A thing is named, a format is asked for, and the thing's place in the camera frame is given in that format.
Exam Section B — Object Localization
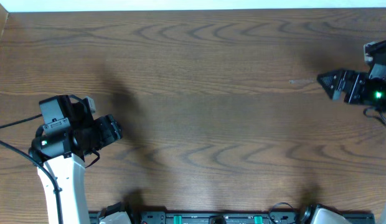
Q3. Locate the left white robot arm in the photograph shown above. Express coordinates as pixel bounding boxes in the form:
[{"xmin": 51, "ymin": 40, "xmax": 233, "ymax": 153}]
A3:
[{"xmin": 29, "ymin": 95, "xmax": 123, "ymax": 223}]

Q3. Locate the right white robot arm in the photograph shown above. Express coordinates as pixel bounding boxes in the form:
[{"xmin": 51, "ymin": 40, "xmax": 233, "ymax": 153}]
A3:
[{"xmin": 316, "ymin": 68, "xmax": 386, "ymax": 126}]

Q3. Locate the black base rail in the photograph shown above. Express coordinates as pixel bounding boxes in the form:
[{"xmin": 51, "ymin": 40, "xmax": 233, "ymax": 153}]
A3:
[{"xmin": 89, "ymin": 202, "xmax": 376, "ymax": 224}]

